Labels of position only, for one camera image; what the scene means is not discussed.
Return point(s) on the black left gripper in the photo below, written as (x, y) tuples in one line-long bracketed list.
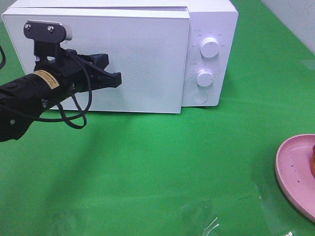
[(57, 70)]

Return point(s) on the white microwave door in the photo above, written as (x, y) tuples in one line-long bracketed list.
[(146, 45)]

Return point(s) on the round microwave door button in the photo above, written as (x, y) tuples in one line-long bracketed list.
[(200, 97)]

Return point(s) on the white microwave knob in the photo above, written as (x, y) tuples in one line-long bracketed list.
[(209, 47), (204, 78)]

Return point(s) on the pink round plate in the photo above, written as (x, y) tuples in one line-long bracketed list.
[(294, 175)]

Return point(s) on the burger with lettuce and tomato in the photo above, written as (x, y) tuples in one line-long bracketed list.
[(312, 162)]

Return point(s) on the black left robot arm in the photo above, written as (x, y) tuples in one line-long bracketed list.
[(20, 107)]

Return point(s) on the white microwave oven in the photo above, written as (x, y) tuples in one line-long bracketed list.
[(207, 18)]

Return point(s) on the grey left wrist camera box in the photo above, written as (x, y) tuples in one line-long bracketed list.
[(44, 31)]

